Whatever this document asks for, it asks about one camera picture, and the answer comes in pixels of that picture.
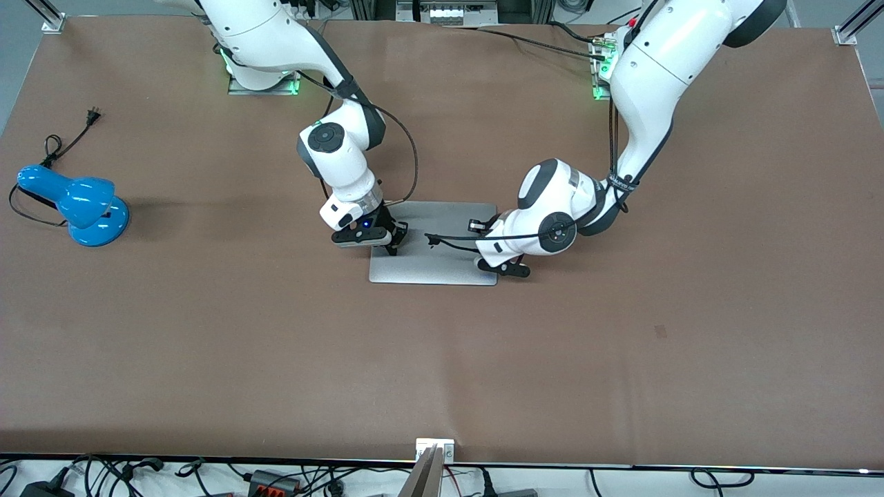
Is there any grey aluminium laptop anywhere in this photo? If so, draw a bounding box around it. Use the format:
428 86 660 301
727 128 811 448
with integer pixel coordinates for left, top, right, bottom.
368 201 499 286

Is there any grey power strip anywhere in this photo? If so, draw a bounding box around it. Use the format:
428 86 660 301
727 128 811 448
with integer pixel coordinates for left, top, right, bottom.
396 0 499 27

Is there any red black connector block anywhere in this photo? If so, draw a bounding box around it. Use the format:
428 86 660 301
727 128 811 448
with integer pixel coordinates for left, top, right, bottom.
247 469 303 496

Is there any blue desk lamp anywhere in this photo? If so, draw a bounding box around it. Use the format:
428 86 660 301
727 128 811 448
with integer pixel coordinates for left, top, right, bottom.
17 164 131 248

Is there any black power adapter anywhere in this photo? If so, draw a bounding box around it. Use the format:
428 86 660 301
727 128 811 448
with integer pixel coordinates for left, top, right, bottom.
19 476 75 497

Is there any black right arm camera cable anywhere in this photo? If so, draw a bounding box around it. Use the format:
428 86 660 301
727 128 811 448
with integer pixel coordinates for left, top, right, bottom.
296 69 421 208

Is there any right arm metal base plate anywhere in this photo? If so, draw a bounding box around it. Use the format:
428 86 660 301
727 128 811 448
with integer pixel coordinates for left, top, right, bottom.
227 66 300 96

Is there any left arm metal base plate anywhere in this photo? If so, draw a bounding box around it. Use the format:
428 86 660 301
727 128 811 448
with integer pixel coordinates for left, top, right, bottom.
590 35 622 102

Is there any black base supply cable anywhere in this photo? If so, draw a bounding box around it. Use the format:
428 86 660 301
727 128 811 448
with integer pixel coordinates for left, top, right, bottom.
456 22 612 61

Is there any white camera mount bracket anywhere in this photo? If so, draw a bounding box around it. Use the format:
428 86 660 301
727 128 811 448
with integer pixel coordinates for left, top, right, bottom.
415 438 456 462

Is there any grey camera mount pole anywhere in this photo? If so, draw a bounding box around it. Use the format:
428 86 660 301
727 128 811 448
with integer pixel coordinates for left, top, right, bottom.
398 445 444 497

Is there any black lamp power cord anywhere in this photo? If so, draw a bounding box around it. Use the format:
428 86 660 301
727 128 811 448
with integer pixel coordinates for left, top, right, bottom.
8 107 103 228

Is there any black looped floor cable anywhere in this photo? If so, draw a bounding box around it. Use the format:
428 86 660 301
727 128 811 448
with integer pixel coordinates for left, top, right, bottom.
690 467 756 489

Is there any aluminium frame profile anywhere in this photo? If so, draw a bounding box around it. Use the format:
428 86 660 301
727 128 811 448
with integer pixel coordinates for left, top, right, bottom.
26 0 67 34
832 0 884 46

